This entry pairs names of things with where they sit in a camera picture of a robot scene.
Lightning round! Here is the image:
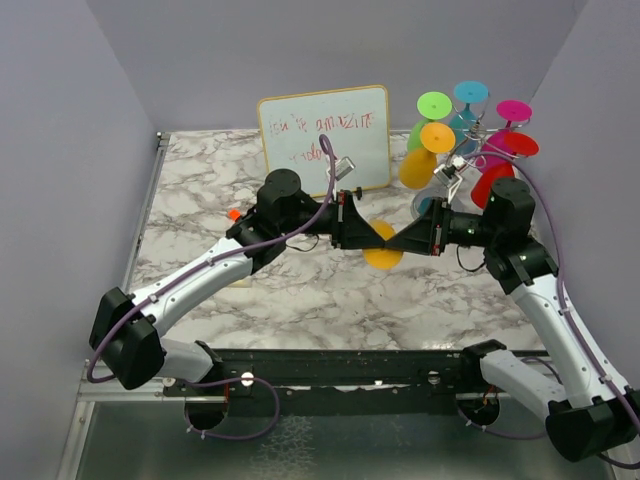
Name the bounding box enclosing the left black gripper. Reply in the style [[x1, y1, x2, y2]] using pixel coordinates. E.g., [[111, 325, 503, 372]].
[[279, 188, 386, 248]]

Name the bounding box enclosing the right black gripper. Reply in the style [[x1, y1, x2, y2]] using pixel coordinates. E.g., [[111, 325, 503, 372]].
[[385, 196, 501, 255]]

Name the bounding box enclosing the yellow wine glass front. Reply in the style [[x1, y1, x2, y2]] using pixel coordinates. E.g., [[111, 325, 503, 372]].
[[363, 219, 403, 270]]

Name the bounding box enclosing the yellow wine glass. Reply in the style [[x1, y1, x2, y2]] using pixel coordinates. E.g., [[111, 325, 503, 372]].
[[398, 121, 456, 190], [363, 219, 403, 270]]

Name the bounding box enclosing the red wine glass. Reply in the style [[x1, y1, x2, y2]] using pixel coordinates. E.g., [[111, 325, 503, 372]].
[[471, 131, 539, 209]]

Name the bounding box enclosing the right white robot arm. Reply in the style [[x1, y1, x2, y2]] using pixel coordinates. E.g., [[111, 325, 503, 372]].
[[385, 177, 639, 462]]

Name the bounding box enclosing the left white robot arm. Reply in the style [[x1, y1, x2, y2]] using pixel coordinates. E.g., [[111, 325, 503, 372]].
[[89, 169, 385, 395]]

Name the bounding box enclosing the yellow wine glass left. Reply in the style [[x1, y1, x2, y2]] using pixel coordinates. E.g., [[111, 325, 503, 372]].
[[398, 121, 456, 190]]

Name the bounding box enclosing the pink wine glass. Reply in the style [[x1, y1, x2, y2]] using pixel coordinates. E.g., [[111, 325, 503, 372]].
[[475, 100, 533, 173]]

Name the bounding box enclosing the chrome wine glass rack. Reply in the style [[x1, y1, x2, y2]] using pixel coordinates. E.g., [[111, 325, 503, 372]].
[[411, 100, 539, 218]]

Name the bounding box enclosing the blue wine glass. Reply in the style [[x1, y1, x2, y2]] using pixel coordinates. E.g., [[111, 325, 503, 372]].
[[449, 80, 489, 154]]

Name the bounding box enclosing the green wine glass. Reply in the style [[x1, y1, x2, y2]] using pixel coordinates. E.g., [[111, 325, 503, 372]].
[[407, 91, 452, 153]]

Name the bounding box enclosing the yellow framed whiteboard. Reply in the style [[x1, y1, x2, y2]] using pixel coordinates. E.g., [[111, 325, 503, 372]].
[[257, 85, 391, 196]]

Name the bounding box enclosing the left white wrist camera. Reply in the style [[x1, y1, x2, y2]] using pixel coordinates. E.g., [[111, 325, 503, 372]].
[[326, 156, 356, 182]]

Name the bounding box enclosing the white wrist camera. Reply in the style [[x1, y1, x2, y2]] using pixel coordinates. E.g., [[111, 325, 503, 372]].
[[434, 155, 466, 203], [326, 156, 356, 182]]

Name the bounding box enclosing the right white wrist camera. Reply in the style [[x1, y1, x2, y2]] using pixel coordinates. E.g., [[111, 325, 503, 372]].
[[434, 155, 466, 203]]

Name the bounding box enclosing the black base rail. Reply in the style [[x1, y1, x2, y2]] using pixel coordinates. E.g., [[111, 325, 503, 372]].
[[162, 344, 546, 417]]

